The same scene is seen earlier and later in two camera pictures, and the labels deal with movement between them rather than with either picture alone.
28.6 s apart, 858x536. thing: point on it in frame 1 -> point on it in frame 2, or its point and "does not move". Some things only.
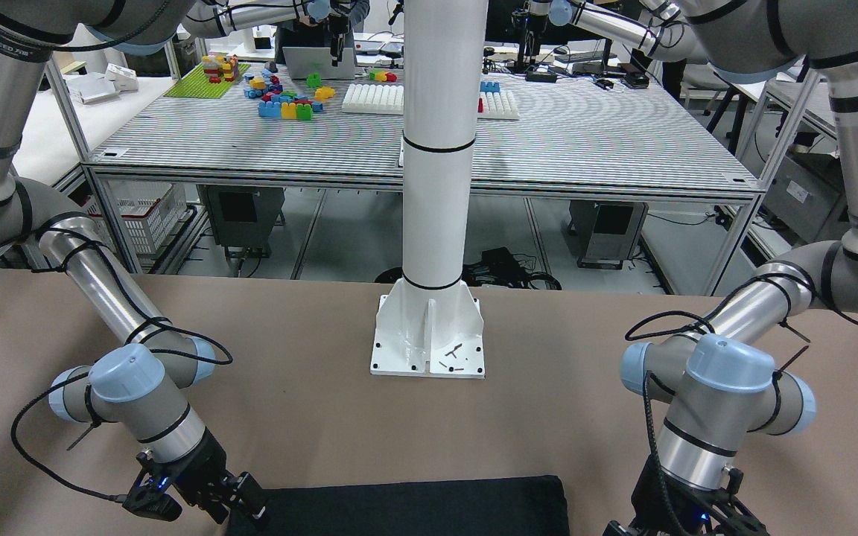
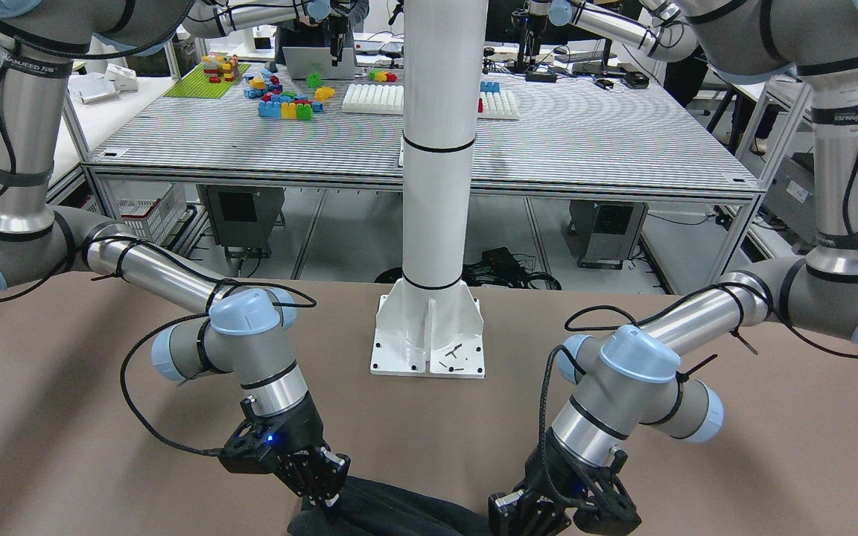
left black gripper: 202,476 -> 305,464
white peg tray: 375,98 does not move
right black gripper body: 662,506 -> 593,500
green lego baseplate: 195,84 does not move
